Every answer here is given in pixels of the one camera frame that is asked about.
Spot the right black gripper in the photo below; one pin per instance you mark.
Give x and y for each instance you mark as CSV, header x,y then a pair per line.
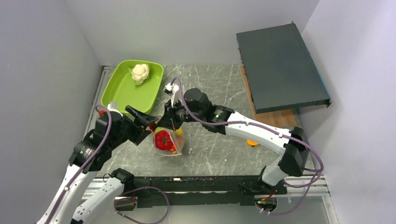
x,y
169,120

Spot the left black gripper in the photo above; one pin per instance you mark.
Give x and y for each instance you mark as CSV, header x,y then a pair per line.
x,y
140,132

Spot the yellow bell pepper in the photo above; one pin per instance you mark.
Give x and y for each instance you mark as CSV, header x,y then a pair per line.
x,y
179,132

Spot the clear zip top bag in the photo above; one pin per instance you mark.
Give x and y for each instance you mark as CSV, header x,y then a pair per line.
x,y
178,143

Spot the red tomato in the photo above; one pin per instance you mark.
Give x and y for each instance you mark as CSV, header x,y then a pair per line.
x,y
163,141

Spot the green cabbage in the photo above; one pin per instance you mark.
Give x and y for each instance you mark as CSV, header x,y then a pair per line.
x,y
158,129

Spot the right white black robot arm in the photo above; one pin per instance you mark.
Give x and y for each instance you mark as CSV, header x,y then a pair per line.
x,y
194,106

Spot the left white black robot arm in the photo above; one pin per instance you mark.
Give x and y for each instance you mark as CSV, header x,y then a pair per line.
x,y
112,128

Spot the green plastic basket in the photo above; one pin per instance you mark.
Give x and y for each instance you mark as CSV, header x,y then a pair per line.
x,y
122,90

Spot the white cauliflower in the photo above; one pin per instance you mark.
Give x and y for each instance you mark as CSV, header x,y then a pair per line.
x,y
140,73

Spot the orange tape measure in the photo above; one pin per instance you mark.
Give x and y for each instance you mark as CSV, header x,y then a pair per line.
x,y
252,143

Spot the dark green metal case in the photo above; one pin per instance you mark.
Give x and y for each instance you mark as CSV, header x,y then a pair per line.
x,y
280,70

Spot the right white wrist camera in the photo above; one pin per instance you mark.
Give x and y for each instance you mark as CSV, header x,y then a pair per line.
x,y
173,91

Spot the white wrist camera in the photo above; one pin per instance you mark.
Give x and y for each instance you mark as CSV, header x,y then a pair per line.
x,y
112,107
173,91

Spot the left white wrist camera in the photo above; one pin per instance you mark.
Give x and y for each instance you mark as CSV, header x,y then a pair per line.
x,y
112,107

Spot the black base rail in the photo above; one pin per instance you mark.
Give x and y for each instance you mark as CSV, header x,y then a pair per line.
x,y
150,191

